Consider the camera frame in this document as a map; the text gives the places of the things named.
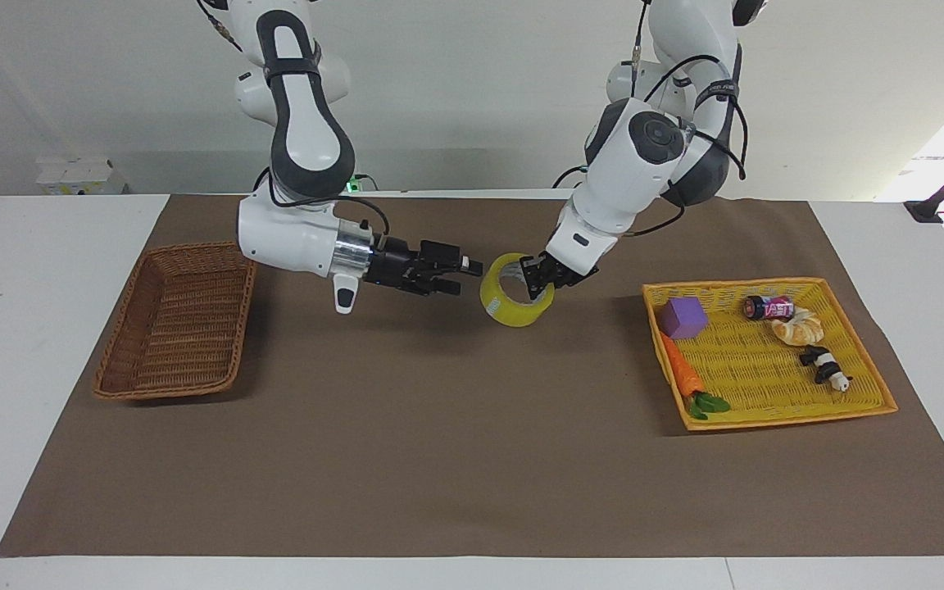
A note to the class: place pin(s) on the orange toy carrot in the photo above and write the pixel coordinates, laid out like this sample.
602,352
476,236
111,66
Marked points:
683,373

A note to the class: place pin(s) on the black and pink can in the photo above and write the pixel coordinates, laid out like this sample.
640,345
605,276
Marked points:
769,308

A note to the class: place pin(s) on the brown wicker basket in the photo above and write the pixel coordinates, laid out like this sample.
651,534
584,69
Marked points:
177,328

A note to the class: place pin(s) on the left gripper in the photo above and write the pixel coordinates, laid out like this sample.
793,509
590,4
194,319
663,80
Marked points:
574,274

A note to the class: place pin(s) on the white box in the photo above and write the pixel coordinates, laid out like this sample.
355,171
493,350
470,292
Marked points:
79,176

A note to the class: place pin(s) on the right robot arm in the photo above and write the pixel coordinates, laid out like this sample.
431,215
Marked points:
304,123

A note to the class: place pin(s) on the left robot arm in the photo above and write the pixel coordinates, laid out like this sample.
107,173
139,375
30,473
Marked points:
644,156

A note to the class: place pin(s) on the toy croissant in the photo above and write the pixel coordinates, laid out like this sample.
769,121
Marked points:
798,329

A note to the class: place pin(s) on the yellow woven basket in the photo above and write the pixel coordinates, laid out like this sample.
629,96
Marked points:
767,377

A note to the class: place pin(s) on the yellow tape roll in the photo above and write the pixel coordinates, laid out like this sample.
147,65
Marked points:
513,315

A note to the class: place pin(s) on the black and white panda toy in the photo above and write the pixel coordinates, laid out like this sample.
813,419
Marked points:
826,367

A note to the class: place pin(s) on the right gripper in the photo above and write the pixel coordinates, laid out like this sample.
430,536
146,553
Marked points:
394,262

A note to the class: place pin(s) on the purple cube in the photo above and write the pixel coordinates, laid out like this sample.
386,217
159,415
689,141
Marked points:
683,318

